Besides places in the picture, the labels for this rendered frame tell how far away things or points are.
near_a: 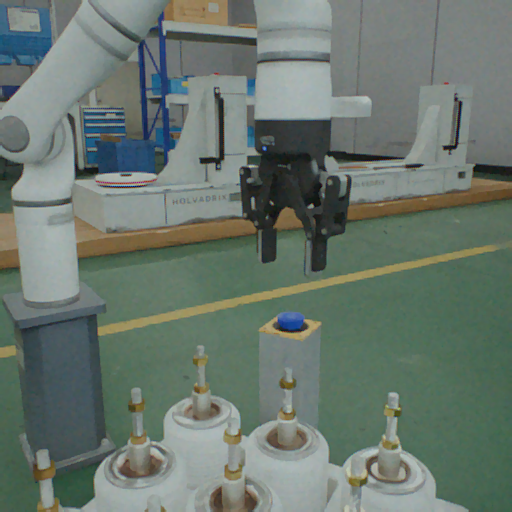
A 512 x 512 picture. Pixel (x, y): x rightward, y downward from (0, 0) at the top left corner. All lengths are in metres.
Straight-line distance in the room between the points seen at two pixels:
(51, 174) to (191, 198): 1.77
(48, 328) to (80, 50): 0.44
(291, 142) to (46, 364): 0.62
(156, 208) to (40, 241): 1.71
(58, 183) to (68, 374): 0.33
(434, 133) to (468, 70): 2.42
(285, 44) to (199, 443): 0.45
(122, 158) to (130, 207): 2.43
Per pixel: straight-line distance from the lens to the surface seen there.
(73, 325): 0.97
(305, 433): 0.66
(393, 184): 3.54
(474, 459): 1.13
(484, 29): 6.35
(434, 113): 4.06
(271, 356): 0.79
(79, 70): 0.86
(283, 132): 0.51
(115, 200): 2.54
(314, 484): 0.65
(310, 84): 0.51
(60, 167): 0.96
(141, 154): 5.05
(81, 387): 1.01
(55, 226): 0.93
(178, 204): 2.66
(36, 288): 0.96
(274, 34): 0.52
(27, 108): 0.89
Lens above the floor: 0.62
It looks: 15 degrees down
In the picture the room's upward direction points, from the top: straight up
